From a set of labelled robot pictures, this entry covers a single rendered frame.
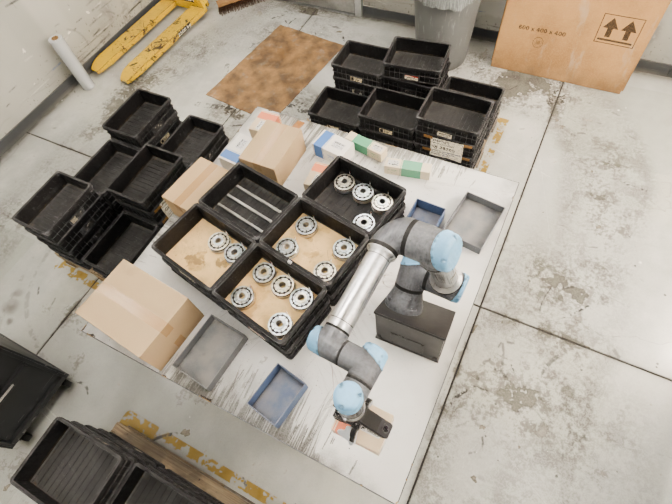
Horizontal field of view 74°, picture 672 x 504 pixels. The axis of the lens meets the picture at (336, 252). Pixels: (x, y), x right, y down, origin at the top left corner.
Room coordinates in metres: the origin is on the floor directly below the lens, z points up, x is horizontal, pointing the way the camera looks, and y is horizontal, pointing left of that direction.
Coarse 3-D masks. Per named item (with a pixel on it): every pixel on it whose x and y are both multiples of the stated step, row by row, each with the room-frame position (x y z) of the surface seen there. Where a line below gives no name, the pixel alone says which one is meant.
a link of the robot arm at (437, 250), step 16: (416, 224) 0.68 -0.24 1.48; (416, 240) 0.63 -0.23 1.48; (432, 240) 0.61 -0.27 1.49; (448, 240) 0.60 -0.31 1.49; (416, 256) 0.60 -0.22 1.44; (432, 256) 0.58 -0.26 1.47; (448, 256) 0.56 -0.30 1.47; (432, 272) 0.58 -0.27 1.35; (448, 272) 0.61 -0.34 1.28; (432, 288) 0.67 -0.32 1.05; (448, 288) 0.63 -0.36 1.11; (464, 288) 0.62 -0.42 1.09
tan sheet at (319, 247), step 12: (300, 216) 1.26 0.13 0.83; (324, 228) 1.17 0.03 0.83; (300, 240) 1.13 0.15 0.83; (312, 240) 1.11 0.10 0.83; (324, 240) 1.10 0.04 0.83; (336, 240) 1.09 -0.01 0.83; (300, 252) 1.06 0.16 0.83; (312, 252) 1.05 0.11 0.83; (324, 252) 1.04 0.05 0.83; (300, 264) 1.00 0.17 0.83; (312, 264) 0.99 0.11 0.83; (336, 264) 0.97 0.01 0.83
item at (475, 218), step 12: (468, 192) 1.26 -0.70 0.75; (468, 204) 1.22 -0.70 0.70; (480, 204) 1.21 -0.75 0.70; (492, 204) 1.17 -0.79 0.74; (456, 216) 1.17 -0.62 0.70; (468, 216) 1.15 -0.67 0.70; (480, 216) 1.14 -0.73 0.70; (492, 216) 1.13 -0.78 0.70; (444, 228) 1.09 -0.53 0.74; (456, 228) 1.10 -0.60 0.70; (468, 228) 1.09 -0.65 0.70; (480, 228) 1.07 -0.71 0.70; (492, 228) 1.03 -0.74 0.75; (468, 240) 1.02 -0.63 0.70; (480, 240) 1.01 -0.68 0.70
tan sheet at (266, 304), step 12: (252, 276) 0.99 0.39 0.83; (276, 276) 0.97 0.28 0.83; (252, 288) 0.93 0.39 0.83; (264, 288) 0.92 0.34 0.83; (228, 300) 0.90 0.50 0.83; (264, 300) 0.86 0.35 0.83; (276, 300) 0.85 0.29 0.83; (288, 300) 0.84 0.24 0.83; (300, 300) 0.83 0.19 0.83; (252, 312) 0.82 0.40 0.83; (264, 312) 0.80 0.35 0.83; (276, 312) 0.79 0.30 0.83; (288, 312) 0.78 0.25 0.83; (300, 312) 0.77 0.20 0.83; (264, 324) 0.75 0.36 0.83
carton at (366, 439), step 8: (376, 408) 0.27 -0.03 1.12; (384, 416) 0.25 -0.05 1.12; (392, 416) 0.24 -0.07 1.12; (336, 424) 0.25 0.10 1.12; (344, 424) 0.25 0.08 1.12; (336, 432) 0.23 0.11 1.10; (360, 432) 0.22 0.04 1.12; (368, 432) 0.21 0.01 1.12; (360, 440) 0.19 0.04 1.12; (368, 440) 0.19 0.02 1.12; (376, 440) 0.18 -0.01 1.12; (384, 440) 0.18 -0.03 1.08; (368, 448) 0.17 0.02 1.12; (376, 448) 0.16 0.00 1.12
